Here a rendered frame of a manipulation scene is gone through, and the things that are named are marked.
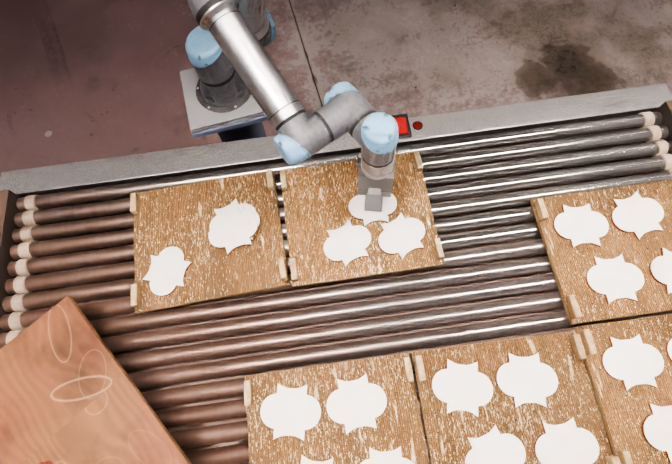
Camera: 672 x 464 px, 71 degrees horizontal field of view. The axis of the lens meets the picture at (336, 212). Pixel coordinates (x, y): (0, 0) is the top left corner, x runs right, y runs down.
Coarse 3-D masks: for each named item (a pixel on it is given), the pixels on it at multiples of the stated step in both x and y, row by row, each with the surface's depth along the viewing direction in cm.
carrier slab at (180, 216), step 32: (160, 192) 136; (192, 192) 135; (224, 192) 135; (256, 192) 135; (160, 224) 132; (192, 224) 132; (192, 256) 128; (224, 256) 128; (256, 256) 127; (192, 288) 124; (224, 288) 124; (256, 288) 124
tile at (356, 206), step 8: (352, 200) 132; (360, 200) 132; (384, 200) 131; (392, 200) 131; (352, 208) 131; (360, 208) 131; (384, 208) 130; (392, 208) 130; (352, 216) 131; (360, 216) 130; (368, 216) 130; (376, 216) 130; (384, 216) 130
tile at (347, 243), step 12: (348, 228) 128; (360, 228) 128; (336, 240) 127; (348, 240) 127; (360, 240) 127; (324, 252) 126; (336, 252) 126; (348, 252) 126; (360, 252) 126; (348, 264) 126
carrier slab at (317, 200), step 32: (352, 160) 138; (288, 192) 134; (320, 192) 134; (352, 192) 134; (416, 192) 133; (288, 224) 131; (320, 224) 130; (352, 224) 130; (320, 256) 127; (384, 256) 126; (416, 256) 126
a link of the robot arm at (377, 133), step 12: (372, 120) 95; (384, 120) 95; (360, 132) 98; (372, 132) 94; (384, 132) 94; (396, 132) 94; (360, 144) 99; (372, 144) 95; (384, 144) 94; (396, 144) 97; (372, 156) 99; (384, 156) 98
